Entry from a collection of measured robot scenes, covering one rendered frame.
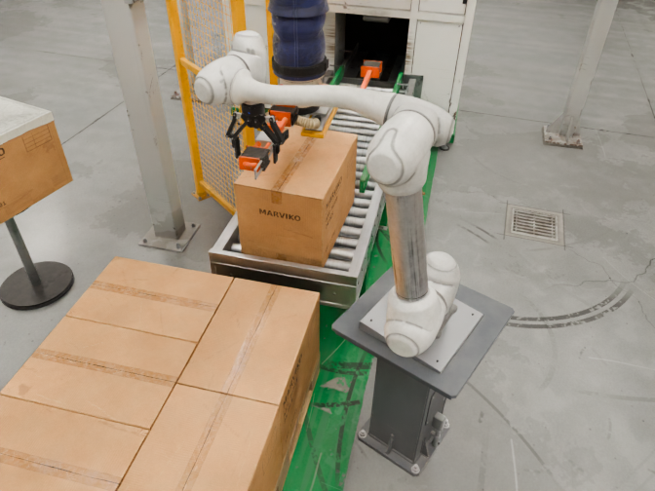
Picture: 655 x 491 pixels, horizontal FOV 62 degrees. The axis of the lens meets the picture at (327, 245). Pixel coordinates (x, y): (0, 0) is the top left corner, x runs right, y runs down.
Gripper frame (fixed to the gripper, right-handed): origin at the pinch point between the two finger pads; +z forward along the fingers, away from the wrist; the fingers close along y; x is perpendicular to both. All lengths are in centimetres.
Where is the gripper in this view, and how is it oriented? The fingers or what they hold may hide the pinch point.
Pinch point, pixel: (256, 156)
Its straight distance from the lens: 190.5
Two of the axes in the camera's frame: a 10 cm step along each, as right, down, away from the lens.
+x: -2.4, 6.1, -7.6
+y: -9.7, -1.6, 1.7
